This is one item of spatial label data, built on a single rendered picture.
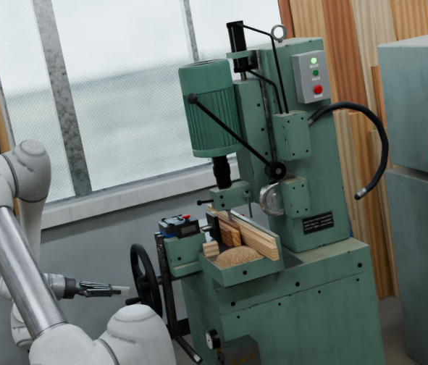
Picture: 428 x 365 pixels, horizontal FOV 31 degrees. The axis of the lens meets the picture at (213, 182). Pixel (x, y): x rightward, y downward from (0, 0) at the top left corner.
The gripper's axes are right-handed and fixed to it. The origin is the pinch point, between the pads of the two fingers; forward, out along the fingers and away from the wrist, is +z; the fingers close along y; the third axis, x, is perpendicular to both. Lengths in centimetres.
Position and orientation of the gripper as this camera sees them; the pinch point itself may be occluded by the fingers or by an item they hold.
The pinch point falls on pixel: (120, 290)
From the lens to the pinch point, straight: 280.9
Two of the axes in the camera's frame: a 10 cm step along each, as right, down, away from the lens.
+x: -1.5, 9.8, 1.1
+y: -3.4, -1.6, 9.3
